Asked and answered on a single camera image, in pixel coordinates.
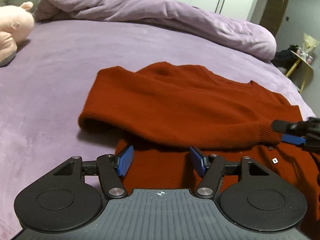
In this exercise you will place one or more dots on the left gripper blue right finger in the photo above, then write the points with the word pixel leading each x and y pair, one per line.
pixel 200 161

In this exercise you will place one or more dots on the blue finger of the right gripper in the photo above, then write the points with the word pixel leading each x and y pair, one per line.
pixel 292 139
pixel 286 127

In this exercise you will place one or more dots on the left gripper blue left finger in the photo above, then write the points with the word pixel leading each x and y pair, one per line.
pixel 125 158

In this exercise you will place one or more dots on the rust red knit cardigan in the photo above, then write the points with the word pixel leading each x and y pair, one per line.
pixel 162 110

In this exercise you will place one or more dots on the black clothes pile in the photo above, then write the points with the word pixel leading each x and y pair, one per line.
pixel 285 58

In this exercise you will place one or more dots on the white yellow-legged side table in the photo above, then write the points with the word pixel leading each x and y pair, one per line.
pixel 307 70

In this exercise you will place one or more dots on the cream wrapped flower bouquet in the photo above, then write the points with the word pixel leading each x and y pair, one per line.
pixel 309 44

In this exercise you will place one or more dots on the purple bed sheet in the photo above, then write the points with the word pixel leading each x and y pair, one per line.
pixel 43 91

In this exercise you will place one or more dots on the dark wooden door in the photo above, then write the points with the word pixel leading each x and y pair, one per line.
pixel 273 15

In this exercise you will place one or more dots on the purple rolled duvet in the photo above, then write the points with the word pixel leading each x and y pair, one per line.
pixel 244 36

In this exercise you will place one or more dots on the pink plush toy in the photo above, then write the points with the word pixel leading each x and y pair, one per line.
pixel 16 24

